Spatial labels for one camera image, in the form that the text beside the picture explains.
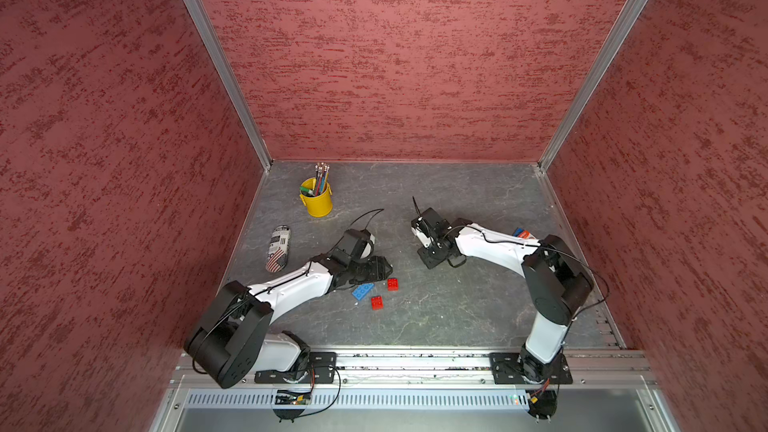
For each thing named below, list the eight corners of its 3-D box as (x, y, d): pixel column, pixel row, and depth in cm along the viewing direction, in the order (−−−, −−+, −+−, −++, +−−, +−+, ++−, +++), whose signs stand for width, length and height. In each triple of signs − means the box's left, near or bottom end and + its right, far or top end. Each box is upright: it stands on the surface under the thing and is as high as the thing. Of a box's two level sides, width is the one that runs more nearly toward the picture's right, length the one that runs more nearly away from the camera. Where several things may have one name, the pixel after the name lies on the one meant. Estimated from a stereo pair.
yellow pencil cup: (306, 217, 106) (297, 195, 96) (310, 200, 111) (302, 177, 101) (332, 217, 106) (326, 195, 96) (334, 200, 111) (329, 177, 101)
